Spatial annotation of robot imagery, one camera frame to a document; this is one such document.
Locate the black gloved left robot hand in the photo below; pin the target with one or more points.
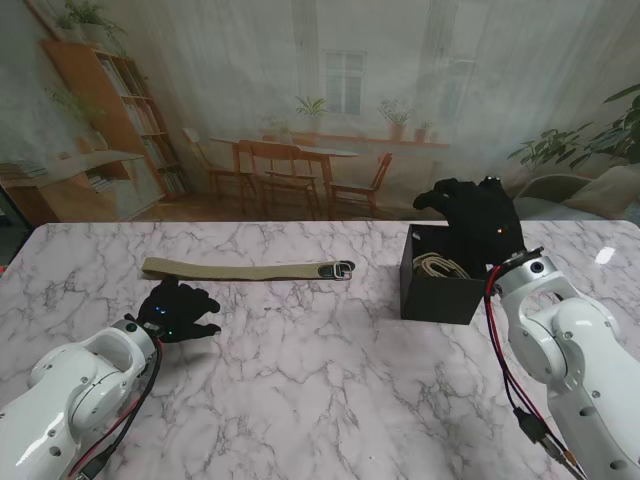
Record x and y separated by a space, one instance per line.
175 315

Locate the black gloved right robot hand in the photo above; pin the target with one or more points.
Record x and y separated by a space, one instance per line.
482 225

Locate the beige woven belt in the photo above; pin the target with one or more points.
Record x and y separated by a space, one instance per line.
225 272
440 267

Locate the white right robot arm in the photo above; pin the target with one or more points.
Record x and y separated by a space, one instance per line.
565 350

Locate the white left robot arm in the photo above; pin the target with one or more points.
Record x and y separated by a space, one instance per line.
70 395

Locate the black square storage box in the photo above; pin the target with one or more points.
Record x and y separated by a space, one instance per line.
435 300

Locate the printed room scene backdrop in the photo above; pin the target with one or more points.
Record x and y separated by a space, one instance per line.
320 100

